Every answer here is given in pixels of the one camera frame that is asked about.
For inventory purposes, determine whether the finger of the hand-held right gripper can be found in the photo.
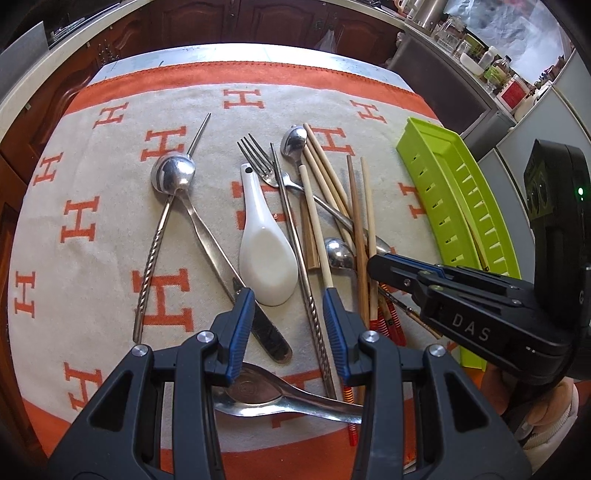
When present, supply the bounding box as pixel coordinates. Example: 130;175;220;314
385;251;522;301
367;255;444;308

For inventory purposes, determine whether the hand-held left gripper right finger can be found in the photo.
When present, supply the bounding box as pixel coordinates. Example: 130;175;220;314
322;287;532;480

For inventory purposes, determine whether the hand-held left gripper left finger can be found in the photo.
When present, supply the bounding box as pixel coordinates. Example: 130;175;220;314
46;287;256;480

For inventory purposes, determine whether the painted wooden chopstick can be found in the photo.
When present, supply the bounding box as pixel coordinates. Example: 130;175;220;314
468;222;489;271
376;284;441;340

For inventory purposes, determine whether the small steel spoon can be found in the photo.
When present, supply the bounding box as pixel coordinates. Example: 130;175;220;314
324;237;370;287

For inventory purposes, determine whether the brown bamboo chopstick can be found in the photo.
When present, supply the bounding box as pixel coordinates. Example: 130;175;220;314
360;157;378;320
346;155;371;326

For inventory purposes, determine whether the white ceramic spoon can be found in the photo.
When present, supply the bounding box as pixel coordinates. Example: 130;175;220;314
239;163;299;306

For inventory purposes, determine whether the steel chopstick with twisted end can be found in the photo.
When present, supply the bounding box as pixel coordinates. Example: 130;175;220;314
270;142;338;400
133;113;212;343

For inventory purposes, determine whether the dark brown wooden chopstick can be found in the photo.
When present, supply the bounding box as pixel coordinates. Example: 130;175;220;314
301;198;320;271

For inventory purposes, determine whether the green plastic utensil tray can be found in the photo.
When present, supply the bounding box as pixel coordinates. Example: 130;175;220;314
396;117;522;370

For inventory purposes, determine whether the steel fork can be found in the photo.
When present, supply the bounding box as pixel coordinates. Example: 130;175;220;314
237;134;393;254

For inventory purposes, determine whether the large steel spoon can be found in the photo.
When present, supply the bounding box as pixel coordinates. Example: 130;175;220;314
150;154;294;363

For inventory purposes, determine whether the person's right forearm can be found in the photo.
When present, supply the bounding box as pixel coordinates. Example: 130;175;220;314
522;392;583;472

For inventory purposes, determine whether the person's right hand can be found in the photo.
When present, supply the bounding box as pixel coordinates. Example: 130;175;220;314
531;382;575;428

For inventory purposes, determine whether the orange and grey printed blanket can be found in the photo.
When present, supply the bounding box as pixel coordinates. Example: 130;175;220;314
9;60;509;480

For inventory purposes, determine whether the red label jar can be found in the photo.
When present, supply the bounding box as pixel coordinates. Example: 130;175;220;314
499;76;527;109

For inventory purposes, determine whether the brown glass bottle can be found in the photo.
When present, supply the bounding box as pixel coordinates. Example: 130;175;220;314
485;55;513;86

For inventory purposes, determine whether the clear plastic bag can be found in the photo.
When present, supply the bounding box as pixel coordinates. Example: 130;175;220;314
315;28;340;52

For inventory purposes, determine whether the steel kettle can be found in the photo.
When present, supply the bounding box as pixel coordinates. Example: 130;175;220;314
406;0;446;26

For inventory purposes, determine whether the white kitchen countertop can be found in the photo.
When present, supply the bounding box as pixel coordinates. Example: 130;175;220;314
0;0;416;139

